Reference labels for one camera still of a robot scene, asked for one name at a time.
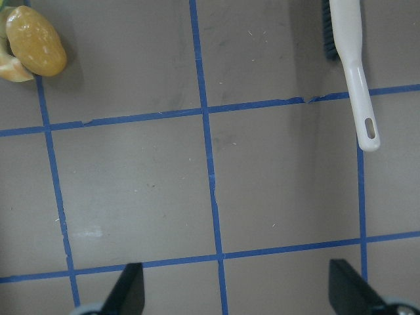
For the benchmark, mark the yellow-brown toy potato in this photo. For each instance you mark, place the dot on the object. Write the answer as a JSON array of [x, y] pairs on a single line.
[[34, 42]]

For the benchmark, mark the toy croissant bread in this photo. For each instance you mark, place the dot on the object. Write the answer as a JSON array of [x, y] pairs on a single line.
[[11, 68]]

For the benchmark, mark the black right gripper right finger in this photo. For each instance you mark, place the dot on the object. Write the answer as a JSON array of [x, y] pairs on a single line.
[[349, 293]]

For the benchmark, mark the white hand brush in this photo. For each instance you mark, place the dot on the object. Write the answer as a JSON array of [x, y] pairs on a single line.
[[342, 34]]

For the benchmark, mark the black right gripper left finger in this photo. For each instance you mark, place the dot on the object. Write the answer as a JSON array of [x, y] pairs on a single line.
[[128, 294]]

